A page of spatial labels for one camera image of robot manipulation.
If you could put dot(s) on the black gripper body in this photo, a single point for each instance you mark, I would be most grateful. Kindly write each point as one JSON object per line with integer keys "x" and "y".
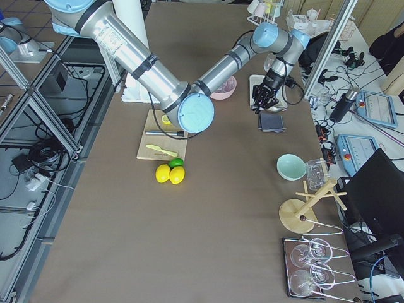
{"x": 273, "y": 81}

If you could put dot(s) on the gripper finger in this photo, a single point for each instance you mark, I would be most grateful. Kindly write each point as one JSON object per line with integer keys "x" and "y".
{"x": 255, "y": 108}
{"x": 262, "y": 106}

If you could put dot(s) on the steel ice scoop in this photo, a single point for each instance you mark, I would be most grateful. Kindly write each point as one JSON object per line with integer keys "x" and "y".
{"x": 281, "y": 106}

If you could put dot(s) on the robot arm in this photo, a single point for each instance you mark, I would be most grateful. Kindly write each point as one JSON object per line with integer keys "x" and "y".
{"x": 188, "y": 107}
{"x": 14, "y": 37}

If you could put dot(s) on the pile of clear ice cubes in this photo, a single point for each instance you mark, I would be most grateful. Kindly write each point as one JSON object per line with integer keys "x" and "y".
{"x": 228, "y": 85}

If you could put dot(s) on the white cup rack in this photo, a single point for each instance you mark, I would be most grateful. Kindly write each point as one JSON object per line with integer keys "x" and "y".
{"x": 264, "y": 11}

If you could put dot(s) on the wooden cup tree stand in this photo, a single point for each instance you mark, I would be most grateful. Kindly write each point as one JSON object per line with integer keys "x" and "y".
{"x": 298, "y": 216}

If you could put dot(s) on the grey folded cloth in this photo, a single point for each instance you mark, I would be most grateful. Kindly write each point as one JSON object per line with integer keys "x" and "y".
{"x": 268, "y": 122}

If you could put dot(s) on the cream rabbit tray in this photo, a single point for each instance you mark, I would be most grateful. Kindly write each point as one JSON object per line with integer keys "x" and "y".
{"x": 257, "y": 79}

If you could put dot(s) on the clear wine glass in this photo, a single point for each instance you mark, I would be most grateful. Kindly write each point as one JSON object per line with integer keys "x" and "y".
{"x": 268, "y": 62}

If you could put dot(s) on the pink bowl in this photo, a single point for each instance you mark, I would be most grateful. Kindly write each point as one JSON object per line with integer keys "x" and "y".
{"x": 217, "y": 95}

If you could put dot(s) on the black bag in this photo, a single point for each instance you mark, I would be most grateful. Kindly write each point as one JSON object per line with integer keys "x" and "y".
{"x": 310, "y": 54}

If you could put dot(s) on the green bowl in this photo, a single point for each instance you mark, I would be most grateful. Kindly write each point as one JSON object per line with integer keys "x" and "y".
{"x": 291, "y": 167}

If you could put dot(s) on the black water bottle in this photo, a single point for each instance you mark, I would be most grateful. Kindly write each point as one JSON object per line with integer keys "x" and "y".
{"x": 344, "y": 104}

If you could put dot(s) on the steel muddler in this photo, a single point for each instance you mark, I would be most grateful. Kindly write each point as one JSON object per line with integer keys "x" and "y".
{"x": 177, "y": 134}

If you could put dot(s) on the glass jar on stand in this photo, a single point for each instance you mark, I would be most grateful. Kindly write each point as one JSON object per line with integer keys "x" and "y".
{"x": 316, "y": 173}

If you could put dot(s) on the half lemon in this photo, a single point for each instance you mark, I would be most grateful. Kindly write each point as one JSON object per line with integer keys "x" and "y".
{"x": 165, "y": 120}

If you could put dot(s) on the green lime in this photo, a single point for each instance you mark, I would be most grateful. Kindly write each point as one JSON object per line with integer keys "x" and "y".
{"x": 176, "y": 162}

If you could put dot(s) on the teach pendant tablet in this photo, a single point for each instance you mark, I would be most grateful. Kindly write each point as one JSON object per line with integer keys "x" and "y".
{"x": 377, "y": 108}
{"x": 354, "y": 151}

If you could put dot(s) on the yellow lemon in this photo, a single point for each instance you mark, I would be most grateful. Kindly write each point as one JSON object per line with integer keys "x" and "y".
{"x": 177, "y": 175}
{"x": 162, "y": 173}

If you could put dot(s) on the yellow plastic knife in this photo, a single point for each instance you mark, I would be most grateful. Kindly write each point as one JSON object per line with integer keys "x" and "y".
{"x": 159, "y": 149}

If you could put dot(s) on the bamboo cutting board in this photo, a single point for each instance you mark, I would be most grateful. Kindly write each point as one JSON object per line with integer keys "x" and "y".
{"x": 163, "y": 141}

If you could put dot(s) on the seated person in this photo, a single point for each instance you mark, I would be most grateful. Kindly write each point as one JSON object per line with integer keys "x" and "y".
{"x": 388, "y": 49}

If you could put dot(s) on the black monitor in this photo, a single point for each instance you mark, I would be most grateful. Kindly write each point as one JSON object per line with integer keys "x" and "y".
{"x": 376, "y": 191}

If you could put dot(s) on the upside-down wine glass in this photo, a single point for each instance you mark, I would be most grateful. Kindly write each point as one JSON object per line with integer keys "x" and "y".
{"x": 310, "y": 252}
{"x": 305, "y": 283}

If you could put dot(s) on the metal glass rack tray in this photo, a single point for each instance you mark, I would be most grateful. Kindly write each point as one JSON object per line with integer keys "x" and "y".
{"x": 341, "y": 278}

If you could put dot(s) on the aluminium frame post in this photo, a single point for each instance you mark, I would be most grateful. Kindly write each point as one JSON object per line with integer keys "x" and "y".
{"x": 329, "y": 44}

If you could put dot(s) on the white pedestal column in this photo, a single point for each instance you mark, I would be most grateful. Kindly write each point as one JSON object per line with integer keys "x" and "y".
{"x": 130, "y": 13}

